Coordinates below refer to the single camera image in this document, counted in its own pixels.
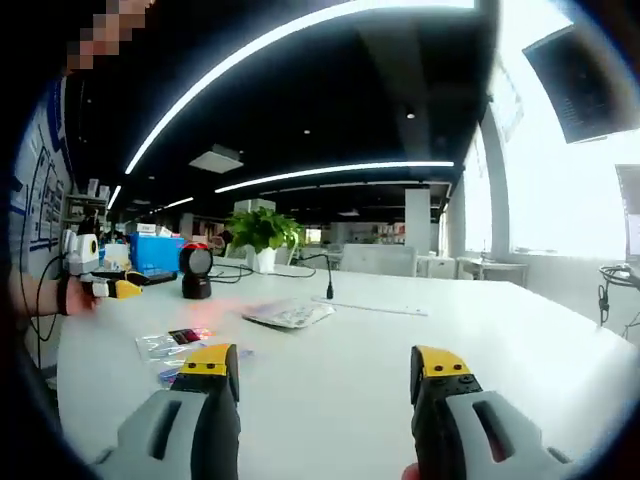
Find white side desk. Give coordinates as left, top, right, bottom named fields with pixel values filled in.
left=457, top=257, right=529, bottom=289

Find long ceiling light strip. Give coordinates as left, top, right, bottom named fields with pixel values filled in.
left=124, top=0, right=476, bottom=175
left=214, top=160, right=455, bottom=194

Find blue white wall poster boards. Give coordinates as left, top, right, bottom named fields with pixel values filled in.
left=10, top=74, right=76, bottom=254

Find potted green plant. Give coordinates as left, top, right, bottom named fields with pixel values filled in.
left=224, top=206, right=306, bottom=274

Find white desk partition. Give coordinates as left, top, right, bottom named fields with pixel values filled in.
left=339, top=243, right=419, bottom=277

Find black barcode scanner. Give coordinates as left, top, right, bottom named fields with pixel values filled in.
left=179, top=243, right=217, bottom=301

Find clear red-card sheet goods packet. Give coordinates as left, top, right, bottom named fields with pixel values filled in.
left=133, top=326, right=217, bottom=362

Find white square pillar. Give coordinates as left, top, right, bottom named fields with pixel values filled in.
left=403, top=188, right=432, bottom=257

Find white table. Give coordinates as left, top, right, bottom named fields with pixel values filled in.
left=55, top=259, right=639, bottom=480

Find black looped table cable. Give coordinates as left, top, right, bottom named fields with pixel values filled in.
left=209, top=263, right=319, bottom=285

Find white power strip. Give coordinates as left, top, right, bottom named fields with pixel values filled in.
left=312, top=294, right=430, bottom=318

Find narrow bright window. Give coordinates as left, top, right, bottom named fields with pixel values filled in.
left=462, top=124, right=494, bottom=254

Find large bright window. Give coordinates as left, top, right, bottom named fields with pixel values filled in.
left=499, top=0, right=632, bottom=259

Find black wall monitor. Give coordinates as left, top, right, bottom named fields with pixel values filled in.
left=522, top=23, right=640, bottom=145

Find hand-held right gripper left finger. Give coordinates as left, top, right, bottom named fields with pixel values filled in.
left=92, top=342, right=241, bottom=480

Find person's left hand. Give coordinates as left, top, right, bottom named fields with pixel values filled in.
left=66, top=280, right=101, bottom=315

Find blue plastic crate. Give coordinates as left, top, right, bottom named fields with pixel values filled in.
left=129, top=232, right=189, bottom=274

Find black plug power cable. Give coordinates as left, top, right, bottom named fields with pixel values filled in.
left=294, top=252, right=336, bottom=302

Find black dangling cable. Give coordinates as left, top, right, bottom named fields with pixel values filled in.
left=597, top=272, right=610, bottom=326

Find white ceiling vent panel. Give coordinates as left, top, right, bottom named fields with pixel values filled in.
left=188, top=143, right=245, bottom=174

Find metal storage shelf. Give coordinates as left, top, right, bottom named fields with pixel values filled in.
left=64, top=178, right=110, bottom=224

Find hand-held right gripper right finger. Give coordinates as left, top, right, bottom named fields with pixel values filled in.
left=410, top=344, right=574, bottom=480

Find black flat case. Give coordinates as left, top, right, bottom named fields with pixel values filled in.
left=94, top=269, right=180, bottom=287

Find white column notice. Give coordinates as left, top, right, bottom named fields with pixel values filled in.
left=492, top=64, right=525, bottom=144

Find black wrist strap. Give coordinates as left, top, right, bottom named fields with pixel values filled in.
left=56, top=278, right=72, bottom=317

